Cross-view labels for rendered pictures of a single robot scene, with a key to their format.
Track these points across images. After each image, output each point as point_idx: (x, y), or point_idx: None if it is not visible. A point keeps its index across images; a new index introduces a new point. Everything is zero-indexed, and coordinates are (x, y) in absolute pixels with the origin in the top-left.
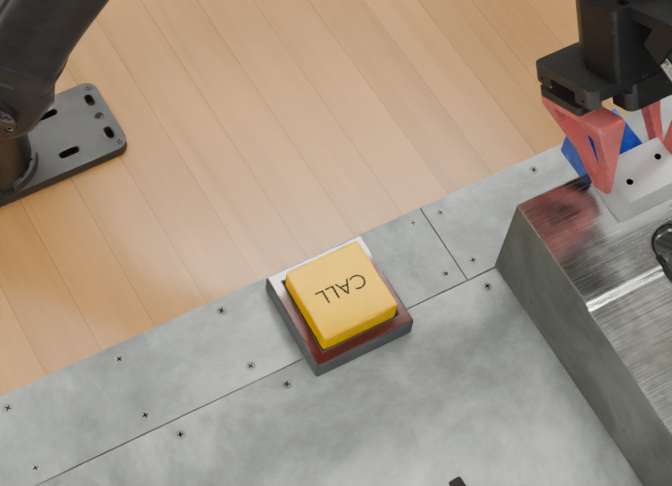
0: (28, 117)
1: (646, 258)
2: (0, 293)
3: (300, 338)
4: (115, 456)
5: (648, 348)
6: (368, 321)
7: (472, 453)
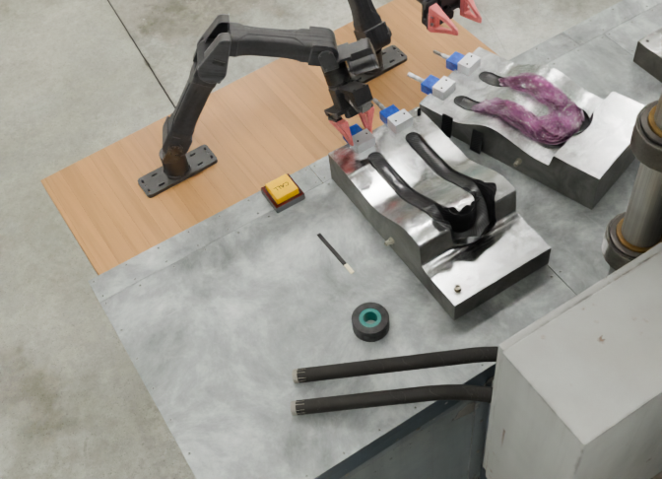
0: (185, 148)
1: (365, 162)
2: (183, 204)
3: (271, 202)
4: (220, 239)
5: (365, 184)
6: (290, 193)
7: (324, 227)
